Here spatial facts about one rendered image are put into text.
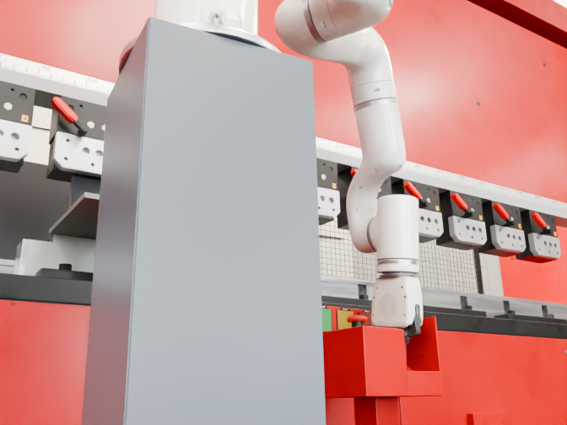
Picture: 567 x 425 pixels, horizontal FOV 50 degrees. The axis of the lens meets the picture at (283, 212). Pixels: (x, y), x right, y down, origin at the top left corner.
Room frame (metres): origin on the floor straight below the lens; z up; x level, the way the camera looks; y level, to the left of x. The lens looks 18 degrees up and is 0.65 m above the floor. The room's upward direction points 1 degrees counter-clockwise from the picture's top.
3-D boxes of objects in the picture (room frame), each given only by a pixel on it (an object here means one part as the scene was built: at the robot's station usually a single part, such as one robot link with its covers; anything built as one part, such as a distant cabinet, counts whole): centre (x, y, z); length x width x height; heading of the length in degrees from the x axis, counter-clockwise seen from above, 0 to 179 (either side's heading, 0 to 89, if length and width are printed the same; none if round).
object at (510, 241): (2.00, -0.74, 1.21); 0.15 x 0.09 x 0.17; 123
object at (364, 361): (1.20, -0.17, 0.75); 0.20 x 0.16 x 0.18; 127
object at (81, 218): (1.13, 0.33, 1.00); 0.26 x 0.18 x 0.01; 33
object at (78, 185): (1.25, 0.41, 1.08); 0.10 x 0.02 x 0.10; 123
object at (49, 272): (1.22, 0.35, 0.89); 0.30 x 0.05 x 0.03; 123
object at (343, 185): (1.67, -0.24, 1.21); 0.15 x 0.09 x 0.17; 123
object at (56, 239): (1.24, 0.42, 0.99); 0.14 x 0.01 x 0.03; 123
